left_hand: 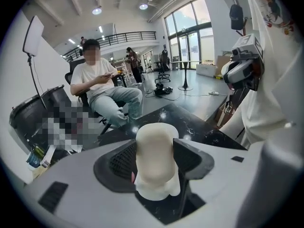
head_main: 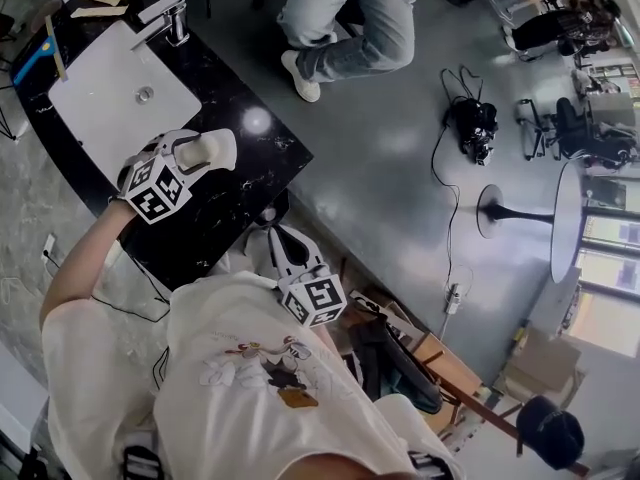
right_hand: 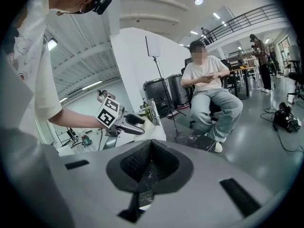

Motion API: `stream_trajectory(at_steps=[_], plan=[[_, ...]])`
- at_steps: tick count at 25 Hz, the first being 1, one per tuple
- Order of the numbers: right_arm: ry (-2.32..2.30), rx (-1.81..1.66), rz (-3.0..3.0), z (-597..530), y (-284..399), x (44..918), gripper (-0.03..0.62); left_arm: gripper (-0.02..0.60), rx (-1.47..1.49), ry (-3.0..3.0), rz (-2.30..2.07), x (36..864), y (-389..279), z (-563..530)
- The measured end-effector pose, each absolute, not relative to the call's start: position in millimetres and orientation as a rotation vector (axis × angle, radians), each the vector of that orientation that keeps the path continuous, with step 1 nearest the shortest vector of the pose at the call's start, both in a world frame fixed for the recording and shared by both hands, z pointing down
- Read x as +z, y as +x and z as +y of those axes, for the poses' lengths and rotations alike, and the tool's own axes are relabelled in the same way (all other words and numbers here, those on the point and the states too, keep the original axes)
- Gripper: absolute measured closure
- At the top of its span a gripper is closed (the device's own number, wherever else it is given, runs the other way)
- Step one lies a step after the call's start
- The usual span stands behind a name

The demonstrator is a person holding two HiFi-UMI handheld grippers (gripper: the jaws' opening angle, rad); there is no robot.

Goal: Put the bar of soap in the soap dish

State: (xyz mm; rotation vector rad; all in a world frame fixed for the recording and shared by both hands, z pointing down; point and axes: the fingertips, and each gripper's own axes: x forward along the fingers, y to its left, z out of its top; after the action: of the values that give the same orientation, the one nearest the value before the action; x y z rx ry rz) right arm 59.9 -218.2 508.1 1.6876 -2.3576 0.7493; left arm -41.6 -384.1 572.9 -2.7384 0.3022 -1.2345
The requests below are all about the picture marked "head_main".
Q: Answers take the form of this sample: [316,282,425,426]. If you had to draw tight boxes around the cardboard box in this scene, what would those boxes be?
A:
[503,324,585,405]

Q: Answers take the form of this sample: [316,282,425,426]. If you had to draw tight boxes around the cream bar of soap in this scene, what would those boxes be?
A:
[178,137,219,170]

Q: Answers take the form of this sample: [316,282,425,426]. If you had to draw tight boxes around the wooden chair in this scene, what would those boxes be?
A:
[410,331,592,476]

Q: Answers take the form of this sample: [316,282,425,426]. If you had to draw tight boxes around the chrome faucet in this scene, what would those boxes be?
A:
[130,0,192,51]

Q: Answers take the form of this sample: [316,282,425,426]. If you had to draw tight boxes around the black office chair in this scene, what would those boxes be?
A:
[517,96,639,170]

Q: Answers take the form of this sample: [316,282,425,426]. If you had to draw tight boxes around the person's left forearm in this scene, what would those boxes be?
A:
[38,196,137,325]

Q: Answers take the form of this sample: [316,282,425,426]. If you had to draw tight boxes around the black cap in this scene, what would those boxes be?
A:
[515,394,587,472]

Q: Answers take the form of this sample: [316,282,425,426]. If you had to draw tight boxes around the person's cream printed shirt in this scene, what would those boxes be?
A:
[41,270,467,480]

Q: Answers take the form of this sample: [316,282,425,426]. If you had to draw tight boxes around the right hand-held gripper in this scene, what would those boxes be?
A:
[267,224,349,330]

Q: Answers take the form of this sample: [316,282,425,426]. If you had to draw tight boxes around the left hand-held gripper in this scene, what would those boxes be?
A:
[117,129,212,227]

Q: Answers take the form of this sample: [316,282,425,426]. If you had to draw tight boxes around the blue and yellow squeegee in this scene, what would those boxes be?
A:
[11,14,70,88]

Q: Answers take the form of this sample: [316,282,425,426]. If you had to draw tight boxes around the black device with cables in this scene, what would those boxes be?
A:
[439,66,501,168]

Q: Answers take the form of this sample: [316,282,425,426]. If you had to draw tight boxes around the black bag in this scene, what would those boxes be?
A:
[348,305,445,415]

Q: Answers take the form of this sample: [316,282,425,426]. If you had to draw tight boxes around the black floor cable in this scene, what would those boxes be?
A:
[430,117,462,289]

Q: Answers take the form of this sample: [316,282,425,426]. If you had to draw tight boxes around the white rectangular sink basin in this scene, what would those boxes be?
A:
[46,19,204,185]

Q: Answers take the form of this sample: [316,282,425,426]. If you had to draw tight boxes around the thin black cable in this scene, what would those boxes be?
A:
[91,255,172,325]

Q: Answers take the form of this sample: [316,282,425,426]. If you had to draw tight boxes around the beige paper pieces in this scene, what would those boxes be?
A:
[69,0,130,20]

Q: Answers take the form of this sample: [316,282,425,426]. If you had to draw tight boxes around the round white pedestal table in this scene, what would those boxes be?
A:
[476,160,587,285]

